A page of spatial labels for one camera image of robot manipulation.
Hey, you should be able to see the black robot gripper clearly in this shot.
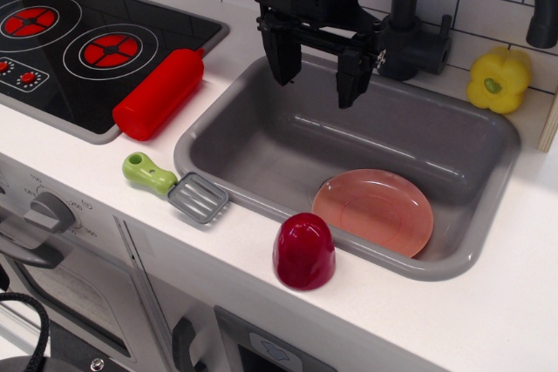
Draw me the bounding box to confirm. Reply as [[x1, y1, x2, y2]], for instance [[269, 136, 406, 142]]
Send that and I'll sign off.
[[255, 0, 383, 109]]

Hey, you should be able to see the green handled grey spatula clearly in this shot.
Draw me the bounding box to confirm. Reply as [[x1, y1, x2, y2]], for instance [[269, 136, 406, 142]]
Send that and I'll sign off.
[[122, 152, 229, 225]]

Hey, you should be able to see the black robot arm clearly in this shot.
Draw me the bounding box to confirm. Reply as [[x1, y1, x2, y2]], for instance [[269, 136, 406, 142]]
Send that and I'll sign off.
[[255, 0, 384, 109]]

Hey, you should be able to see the grey plastic sink basin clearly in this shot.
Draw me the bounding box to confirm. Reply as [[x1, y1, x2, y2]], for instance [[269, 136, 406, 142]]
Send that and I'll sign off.
[[174, 55, 521, 281]]

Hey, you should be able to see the pink plate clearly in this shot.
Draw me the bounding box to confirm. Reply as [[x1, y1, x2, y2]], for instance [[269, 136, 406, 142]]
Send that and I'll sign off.
[[312, 169, 434, 257]]

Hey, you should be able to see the black toy faucet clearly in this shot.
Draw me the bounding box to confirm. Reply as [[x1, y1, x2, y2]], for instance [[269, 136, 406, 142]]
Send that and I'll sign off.
[[380, 0, 557, 80]]

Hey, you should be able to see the red ketchup bottle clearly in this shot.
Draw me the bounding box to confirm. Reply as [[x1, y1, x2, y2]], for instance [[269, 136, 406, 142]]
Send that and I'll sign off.
[[112, 48, 205, 141]]

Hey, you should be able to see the yellow toy bell pepper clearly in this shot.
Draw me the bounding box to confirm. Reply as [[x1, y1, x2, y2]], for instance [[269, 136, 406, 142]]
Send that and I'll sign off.
[[466, 47, 532, 114]]

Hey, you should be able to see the dark red plastic cup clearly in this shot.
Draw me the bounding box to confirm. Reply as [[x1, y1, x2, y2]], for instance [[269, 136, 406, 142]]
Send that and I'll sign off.
[[272, 213, 336, 291]]

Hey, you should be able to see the black toy stove top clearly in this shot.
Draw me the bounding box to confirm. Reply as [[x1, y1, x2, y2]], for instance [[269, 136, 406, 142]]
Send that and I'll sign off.
[[1, 0, 229, 144]]

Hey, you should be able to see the grey oven knob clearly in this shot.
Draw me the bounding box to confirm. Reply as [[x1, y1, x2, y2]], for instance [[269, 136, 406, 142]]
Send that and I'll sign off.
[[24, 192, 76, 233]]

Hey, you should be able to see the black cabinet door handle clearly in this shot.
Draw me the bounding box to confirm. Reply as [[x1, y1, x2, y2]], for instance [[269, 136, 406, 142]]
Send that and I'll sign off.
[[172, 317, 208, 372]]

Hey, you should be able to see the grey oven door handle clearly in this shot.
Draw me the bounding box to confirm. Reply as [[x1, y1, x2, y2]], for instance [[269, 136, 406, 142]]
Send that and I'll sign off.
[[1, 217, 71, 269]]

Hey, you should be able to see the black braided cable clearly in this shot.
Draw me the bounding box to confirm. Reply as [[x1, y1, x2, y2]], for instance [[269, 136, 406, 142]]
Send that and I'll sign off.
[[0, 292, 51, 372]]

